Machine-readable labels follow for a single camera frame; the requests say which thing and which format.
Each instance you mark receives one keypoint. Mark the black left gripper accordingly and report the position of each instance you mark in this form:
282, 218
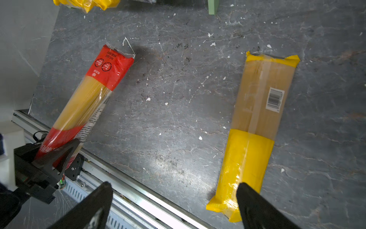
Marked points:
38, 177

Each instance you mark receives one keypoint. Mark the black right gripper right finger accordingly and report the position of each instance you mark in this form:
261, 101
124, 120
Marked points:
258, 213

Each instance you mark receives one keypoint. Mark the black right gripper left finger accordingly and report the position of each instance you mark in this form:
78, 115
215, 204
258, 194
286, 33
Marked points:
90, 213

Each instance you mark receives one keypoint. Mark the red spaghetti package floor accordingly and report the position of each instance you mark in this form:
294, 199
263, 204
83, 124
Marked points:
85, 106

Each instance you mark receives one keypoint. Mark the yellow spaghetti package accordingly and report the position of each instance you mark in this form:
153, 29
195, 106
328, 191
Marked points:
257, 114
87, 5

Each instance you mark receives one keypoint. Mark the green metal shelf rack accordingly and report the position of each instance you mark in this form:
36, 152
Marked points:
213, 6

